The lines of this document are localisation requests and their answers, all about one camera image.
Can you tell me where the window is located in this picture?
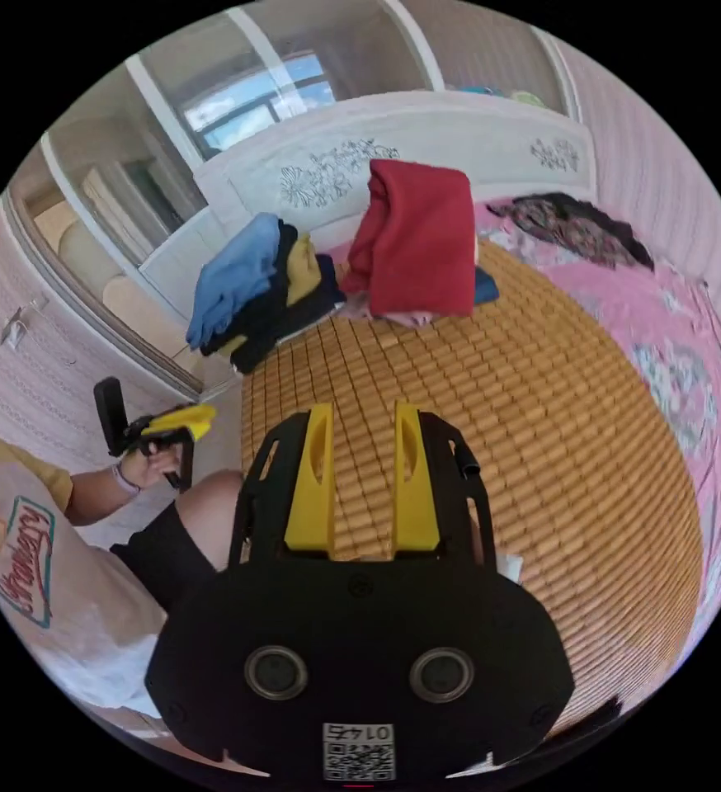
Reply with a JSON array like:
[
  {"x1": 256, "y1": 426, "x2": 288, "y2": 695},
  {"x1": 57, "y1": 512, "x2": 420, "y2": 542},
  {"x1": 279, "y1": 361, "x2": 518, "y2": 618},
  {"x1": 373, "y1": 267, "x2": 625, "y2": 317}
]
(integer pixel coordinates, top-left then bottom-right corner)
[{"x1": 177, "y1": 51, "x2": 338, "y2": 161}]

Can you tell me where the dark floral blanket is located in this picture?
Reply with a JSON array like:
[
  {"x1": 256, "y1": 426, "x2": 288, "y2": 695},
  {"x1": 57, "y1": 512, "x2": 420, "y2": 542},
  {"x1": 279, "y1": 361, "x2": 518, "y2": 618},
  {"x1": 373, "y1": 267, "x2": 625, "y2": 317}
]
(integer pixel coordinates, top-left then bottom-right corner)
[{"x1": 487, "y1": 191, "x2": 656, "y2": 274}]

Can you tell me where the bed with woven mat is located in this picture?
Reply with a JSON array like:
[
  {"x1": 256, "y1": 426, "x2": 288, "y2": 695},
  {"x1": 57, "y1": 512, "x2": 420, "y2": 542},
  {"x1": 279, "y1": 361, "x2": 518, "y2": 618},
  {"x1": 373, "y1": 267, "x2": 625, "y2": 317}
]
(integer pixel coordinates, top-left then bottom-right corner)
[{"x1": 139, "y1": 92, "x2": 721, "y2": 738}]

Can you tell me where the door with metal handle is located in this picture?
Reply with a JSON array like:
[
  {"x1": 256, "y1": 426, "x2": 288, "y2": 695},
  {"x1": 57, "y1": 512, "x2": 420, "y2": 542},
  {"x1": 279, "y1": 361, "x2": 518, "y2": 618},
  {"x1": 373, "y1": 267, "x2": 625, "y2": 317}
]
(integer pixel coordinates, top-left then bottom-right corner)
[{"x1": 0, "y1": 200, "x2": 208, "y2": 473}]

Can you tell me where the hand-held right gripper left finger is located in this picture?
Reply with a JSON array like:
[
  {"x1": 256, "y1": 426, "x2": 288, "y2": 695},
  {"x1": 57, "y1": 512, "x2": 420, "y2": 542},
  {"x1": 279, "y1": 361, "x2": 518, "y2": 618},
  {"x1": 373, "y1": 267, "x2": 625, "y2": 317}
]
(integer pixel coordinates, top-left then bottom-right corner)
[{"x1": 284, "y1": 403, "x2": 337, "y2": 553}]

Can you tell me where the pile of clothes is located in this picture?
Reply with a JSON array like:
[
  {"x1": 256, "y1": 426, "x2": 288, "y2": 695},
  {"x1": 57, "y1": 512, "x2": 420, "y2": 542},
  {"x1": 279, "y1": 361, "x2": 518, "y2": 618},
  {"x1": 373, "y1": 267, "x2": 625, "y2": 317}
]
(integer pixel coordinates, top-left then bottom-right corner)
[{"x1": 185, "y1": 212, "x2": 502, "y2": 376}]

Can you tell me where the red long sleeve shirt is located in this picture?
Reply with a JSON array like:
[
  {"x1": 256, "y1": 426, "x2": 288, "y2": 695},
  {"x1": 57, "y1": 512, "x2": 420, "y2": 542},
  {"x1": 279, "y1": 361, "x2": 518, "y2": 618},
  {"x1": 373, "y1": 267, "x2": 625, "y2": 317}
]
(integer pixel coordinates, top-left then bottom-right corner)
[{"x1": 340, "y1": 158, "x2": 478, "y2": 318}]

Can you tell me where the white cupboard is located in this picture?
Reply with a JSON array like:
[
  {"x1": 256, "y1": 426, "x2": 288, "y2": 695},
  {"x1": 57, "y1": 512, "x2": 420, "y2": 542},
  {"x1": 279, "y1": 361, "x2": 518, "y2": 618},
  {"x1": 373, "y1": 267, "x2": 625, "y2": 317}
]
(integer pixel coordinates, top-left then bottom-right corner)
[{"x1": 391, "y1": 0, "x2": 586, "y2": 122}]

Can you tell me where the person's body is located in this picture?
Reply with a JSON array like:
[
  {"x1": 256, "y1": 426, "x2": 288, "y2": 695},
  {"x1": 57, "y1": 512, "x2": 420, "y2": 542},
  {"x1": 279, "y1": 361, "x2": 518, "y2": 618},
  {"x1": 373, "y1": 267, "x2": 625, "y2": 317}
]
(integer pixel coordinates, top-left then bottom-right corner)
[{"x1": 0, "y1": 432, "x2": 245, "y2": 723}]

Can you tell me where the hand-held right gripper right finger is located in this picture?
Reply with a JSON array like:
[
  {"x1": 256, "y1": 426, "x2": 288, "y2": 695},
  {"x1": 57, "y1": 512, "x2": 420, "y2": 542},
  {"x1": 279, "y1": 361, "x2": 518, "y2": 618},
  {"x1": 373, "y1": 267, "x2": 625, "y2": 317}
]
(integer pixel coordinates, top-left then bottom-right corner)
[{"x1": 393, "y1": 402, "x2": 441, "y2": 553}]

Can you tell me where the person's left hand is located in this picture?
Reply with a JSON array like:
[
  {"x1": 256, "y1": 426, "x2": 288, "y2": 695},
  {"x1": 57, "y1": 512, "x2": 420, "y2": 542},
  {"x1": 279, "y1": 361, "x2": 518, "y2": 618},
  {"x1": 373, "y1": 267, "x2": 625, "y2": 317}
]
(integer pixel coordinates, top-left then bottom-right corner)
[{"x1": 119, "y1": 446, "x2": 181, "y2": 497}]

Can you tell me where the person's left forearm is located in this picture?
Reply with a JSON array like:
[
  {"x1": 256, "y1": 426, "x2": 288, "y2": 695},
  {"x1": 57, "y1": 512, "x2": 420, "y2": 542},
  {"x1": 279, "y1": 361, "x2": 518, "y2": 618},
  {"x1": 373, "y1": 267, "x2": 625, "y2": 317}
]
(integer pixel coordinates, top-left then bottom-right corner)
[{"x1": 65, "y1": 464, "x2": 134, "y2": 528}]

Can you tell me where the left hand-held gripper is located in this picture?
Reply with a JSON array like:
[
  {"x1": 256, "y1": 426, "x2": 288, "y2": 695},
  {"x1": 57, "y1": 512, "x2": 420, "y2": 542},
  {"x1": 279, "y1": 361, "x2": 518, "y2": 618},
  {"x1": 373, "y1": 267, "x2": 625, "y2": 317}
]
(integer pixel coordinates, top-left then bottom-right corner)
[{"x1": 122, "y1": 403, "x2": 219, "y2": 494}]

